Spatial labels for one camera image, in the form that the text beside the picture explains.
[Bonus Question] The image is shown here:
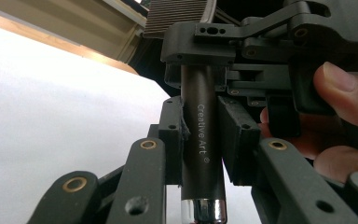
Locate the dark grey handled comb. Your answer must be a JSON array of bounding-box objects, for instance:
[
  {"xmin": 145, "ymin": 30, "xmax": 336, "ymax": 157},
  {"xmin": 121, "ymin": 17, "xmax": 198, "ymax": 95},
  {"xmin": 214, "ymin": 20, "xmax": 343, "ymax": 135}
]
[{"xmin": 143, "ymin": 0, "xmax": 228, "ymax": 224}]

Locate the beige furniture panel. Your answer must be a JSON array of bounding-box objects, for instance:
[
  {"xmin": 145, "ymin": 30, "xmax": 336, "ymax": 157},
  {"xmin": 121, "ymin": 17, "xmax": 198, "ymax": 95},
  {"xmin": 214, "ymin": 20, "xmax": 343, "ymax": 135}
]
[{"xmin": 0, "ymin": 0, "xmax": 147, "ymax": 76}]

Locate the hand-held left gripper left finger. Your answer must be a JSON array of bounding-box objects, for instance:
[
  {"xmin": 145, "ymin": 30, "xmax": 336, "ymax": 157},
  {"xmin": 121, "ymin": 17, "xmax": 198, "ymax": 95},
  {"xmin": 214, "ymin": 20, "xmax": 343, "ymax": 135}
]
[{"xmin": 158, "ymin": 95, "xmax": 191, "ymax": 189}]

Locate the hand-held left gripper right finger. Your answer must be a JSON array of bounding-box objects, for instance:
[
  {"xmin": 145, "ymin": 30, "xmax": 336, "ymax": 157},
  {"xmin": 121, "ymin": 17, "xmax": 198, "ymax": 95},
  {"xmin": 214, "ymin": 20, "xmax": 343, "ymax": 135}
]
[{"xmin": 216, "ymin": 95, "xmax": 262, "ymax": 187}]

